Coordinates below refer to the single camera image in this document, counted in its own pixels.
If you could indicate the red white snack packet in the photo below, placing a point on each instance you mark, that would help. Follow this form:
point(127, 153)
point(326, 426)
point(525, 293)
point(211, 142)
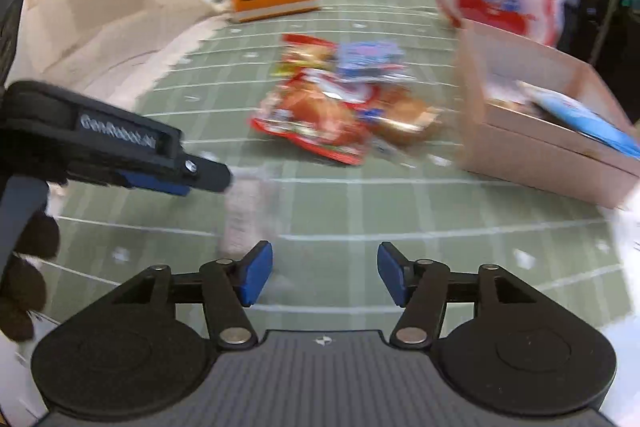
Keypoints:
point(345, 89)

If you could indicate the pink cardboard box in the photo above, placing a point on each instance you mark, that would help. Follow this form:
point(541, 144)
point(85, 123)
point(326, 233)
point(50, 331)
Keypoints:
point(540, 157)

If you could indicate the black piano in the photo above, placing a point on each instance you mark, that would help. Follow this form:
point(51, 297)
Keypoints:
point(610, 22)

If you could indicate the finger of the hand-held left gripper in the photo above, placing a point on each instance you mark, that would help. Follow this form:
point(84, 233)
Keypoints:
point(205, 174)

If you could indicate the green balls vacuum packet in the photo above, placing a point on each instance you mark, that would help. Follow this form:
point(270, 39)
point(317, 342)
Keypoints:
point(245, 212)

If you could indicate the golden bun packet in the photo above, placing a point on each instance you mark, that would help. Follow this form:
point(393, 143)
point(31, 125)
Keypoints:
point(405, 117)

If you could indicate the person's left hand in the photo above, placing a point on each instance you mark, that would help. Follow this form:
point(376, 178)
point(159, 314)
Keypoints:
point(30, 282)

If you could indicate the red chicken leg packet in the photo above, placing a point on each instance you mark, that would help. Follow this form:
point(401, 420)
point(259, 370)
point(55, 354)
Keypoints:
point(310, 122)

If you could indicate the green checked tablecloth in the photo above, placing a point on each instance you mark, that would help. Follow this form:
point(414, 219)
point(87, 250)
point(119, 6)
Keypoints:
point(350, 207)

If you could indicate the purple cartoon snack packet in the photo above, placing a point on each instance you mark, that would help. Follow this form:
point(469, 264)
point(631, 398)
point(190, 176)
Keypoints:
point(372, 59)

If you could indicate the blue snack packet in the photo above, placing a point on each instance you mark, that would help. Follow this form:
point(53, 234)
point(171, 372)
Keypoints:
point(585, 117)

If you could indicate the red yellow snack packet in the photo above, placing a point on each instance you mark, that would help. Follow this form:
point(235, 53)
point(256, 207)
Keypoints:
point(307, 54)

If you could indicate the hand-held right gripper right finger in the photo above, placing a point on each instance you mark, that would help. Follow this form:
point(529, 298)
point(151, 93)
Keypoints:
point(392, 274)

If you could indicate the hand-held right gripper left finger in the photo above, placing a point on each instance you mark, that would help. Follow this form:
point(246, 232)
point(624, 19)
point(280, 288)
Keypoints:
point(255, 274)

